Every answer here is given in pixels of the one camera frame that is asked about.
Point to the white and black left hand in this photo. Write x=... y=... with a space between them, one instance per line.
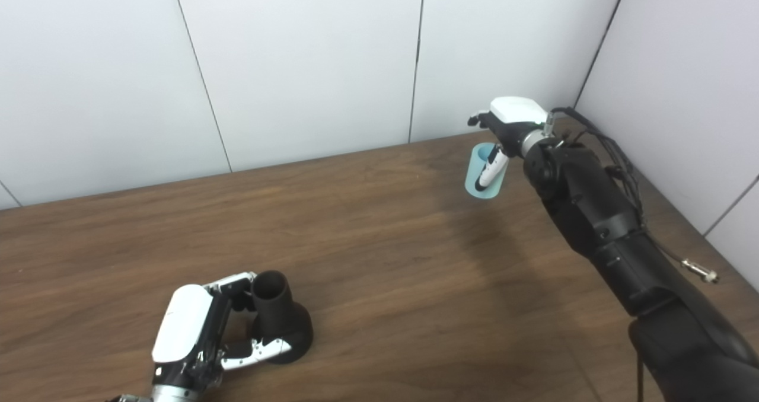
x=184 y=325

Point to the white and black right hand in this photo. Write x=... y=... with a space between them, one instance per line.
x=519 y=110

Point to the light blue cylinder cup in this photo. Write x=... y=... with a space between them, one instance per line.
x=495 y=190

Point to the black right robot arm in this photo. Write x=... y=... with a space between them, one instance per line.
x=593 y=212

